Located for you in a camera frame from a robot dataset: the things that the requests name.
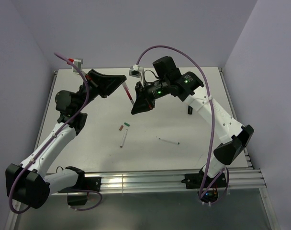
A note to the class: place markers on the white brown-tip pen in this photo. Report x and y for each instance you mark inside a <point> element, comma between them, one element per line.
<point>124,138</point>

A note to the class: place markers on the aluminium rail frame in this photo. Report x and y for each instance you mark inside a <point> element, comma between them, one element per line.
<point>98,139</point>

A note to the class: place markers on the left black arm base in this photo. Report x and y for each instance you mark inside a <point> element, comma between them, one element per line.
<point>79,196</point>

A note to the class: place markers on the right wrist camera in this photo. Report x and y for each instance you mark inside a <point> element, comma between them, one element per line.
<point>137,71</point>

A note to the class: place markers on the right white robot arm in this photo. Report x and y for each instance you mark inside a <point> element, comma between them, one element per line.
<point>190,89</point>

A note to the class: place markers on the white green-tip pen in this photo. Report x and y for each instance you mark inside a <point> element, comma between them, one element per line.
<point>169,141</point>

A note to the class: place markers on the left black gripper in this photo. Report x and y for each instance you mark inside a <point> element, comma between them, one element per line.
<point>106,85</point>

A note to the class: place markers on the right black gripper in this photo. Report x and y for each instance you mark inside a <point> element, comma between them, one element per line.
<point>142,102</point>

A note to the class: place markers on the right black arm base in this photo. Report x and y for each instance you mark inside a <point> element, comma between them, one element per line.
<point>194,180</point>

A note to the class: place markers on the black orange highlighter pen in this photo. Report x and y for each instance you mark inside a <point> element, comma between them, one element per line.
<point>190,110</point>

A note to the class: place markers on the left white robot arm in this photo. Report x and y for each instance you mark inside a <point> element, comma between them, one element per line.
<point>28,181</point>

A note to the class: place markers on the red pink pen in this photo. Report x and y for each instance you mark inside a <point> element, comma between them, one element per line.
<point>128,93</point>

